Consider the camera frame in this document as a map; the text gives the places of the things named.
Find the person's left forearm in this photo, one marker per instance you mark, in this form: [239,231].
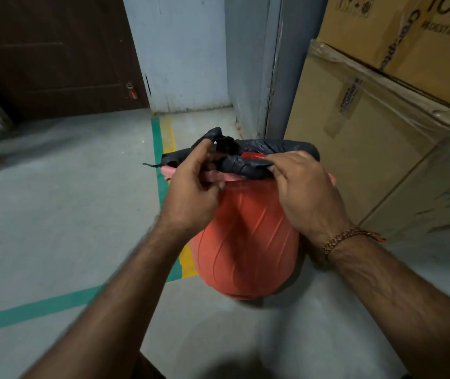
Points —
[118,307]

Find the black plastic garbage bag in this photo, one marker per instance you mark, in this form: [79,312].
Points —
[244,155]

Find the dark brown wooden door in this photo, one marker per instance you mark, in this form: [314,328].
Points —
[55,55]

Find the person's right thumb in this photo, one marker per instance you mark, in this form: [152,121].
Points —
[277,175]

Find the grey metal door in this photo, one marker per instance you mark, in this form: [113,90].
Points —
[288,63]

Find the large printed cardboard box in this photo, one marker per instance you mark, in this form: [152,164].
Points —
[410,39]

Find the person's left hand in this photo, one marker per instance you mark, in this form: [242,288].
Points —
[189,197]

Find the person's left thumb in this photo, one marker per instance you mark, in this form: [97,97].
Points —
[199,159]

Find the orange ribbed plastic bin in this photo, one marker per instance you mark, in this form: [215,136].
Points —
[248,240]

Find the person's right hand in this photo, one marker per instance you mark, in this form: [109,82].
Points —
[307,193]

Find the person's right forearm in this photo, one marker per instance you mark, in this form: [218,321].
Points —
[406,307]

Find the plastic-wrapped cardboard box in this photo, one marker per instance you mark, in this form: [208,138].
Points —
[386,145]

